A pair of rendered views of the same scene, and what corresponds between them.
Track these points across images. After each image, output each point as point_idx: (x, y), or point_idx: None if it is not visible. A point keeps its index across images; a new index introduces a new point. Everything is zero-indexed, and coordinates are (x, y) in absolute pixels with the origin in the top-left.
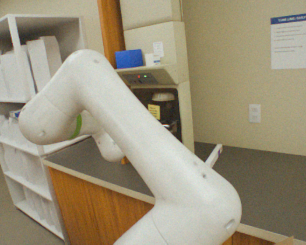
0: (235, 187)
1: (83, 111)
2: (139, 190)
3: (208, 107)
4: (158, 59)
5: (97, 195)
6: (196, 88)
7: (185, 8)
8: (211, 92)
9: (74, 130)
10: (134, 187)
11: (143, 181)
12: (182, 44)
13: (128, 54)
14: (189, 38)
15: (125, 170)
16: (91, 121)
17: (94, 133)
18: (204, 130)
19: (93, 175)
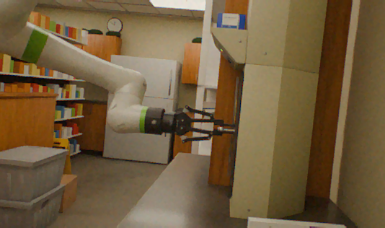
0: None
1: (65, 46)
2: (147, 196)
3: (380, 151)
4: (234, 24)
5: None
6: (373, 109)
7: None
8: None
9: (24, 49)
10: (153, 193)
11: (172, 195)
12: (275, 1)
13: (217, 19)
14: (384, 8)
15: (191, 185)
16: (76, 61)
17: (102, 87)
18: (368, 201)
19: (165, 174)
